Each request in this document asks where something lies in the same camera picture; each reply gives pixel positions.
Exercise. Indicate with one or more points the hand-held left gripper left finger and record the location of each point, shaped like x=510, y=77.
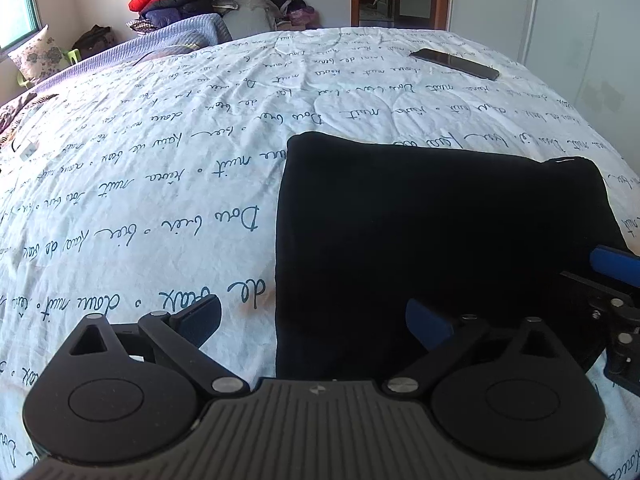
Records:
x=200, y=319

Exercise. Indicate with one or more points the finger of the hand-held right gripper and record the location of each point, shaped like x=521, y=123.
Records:
x=622, y=345
x=615, y=261

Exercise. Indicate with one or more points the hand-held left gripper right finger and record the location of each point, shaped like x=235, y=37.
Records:
x=427, y=326

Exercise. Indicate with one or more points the black pants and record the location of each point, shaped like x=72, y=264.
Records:
x=425, y=220

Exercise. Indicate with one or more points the white printed quilt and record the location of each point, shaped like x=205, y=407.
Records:
x=150, y=160

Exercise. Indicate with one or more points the small white charger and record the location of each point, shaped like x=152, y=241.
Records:
x=27, y=149

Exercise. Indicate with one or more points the white sliding wardrobe door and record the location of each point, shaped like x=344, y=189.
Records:
x=550, y=20

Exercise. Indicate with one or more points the black smartphone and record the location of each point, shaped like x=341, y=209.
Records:
x=455, y=63

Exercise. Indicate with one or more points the blue knitted blanket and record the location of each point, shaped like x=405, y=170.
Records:
x=150, y=45

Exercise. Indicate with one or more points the dark brown bag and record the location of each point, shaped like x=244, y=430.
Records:
x=92, y=40

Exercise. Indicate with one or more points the dark navy jacket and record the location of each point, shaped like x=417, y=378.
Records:
x=175, y=12

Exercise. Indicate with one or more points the floral pillow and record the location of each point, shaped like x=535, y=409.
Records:
x=37, y=55

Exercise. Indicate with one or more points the purple cloth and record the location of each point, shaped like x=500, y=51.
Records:
x=301, y=17

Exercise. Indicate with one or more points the window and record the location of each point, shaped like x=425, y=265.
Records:
x=15, y=0

